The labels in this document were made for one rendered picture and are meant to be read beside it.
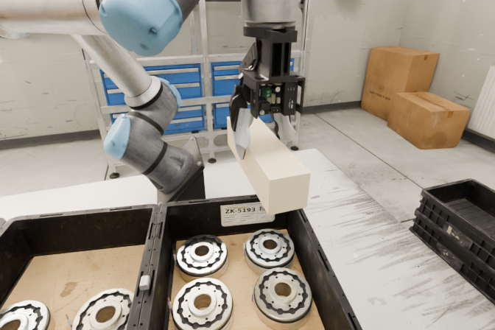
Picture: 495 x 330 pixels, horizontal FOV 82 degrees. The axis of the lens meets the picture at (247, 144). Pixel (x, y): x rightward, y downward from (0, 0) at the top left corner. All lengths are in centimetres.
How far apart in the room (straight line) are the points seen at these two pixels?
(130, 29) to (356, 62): 376
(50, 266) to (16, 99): 282
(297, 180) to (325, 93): 349
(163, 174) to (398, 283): 68
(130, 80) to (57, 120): 267
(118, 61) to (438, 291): 95
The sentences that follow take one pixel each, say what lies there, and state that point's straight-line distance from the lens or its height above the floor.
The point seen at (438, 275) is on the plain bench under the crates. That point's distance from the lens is 93.
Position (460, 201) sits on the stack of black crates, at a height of 49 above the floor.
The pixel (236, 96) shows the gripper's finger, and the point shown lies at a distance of 44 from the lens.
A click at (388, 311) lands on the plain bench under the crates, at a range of 81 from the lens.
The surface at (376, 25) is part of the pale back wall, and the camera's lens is 409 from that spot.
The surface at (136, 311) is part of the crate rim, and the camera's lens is 50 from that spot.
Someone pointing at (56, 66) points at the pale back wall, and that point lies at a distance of 330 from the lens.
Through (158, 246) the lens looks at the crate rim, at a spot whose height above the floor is 93.
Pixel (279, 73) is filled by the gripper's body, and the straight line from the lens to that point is 39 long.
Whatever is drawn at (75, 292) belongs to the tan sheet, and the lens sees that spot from 69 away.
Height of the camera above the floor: 133
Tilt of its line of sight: 27 degrees down
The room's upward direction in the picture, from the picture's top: straight up
